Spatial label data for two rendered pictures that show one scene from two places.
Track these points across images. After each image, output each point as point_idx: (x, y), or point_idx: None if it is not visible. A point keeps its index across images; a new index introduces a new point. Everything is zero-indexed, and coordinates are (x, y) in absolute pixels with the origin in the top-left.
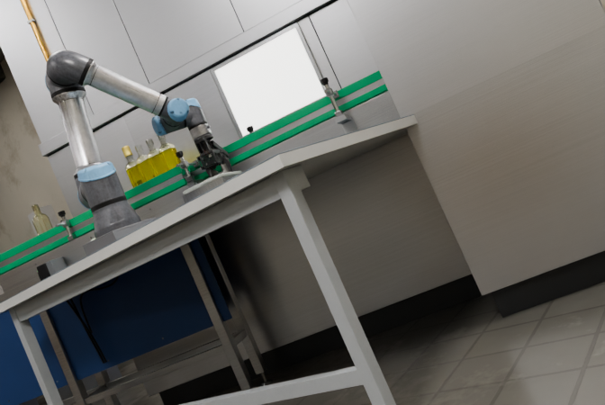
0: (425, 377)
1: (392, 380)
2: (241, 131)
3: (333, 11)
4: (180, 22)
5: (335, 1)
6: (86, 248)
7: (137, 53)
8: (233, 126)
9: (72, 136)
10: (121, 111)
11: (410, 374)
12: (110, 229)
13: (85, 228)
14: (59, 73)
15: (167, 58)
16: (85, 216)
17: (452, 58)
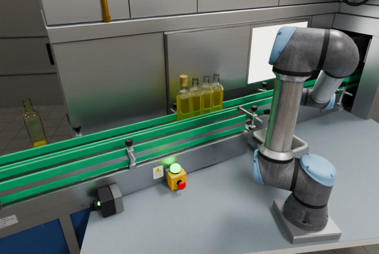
0: (353, 253)
1: (330, 252)
2: (248, 80)
3: (323, 20)
4: None
5: (326, 13)
6: (297, 239)
7: None
8: (246, 74)
9: (292, 121)
10: (166, 29)
11: (338, 248)
12: (325, 225)
13: (147, 156)
14: (345, 66)
15: None
16: (151, 145)
17: None
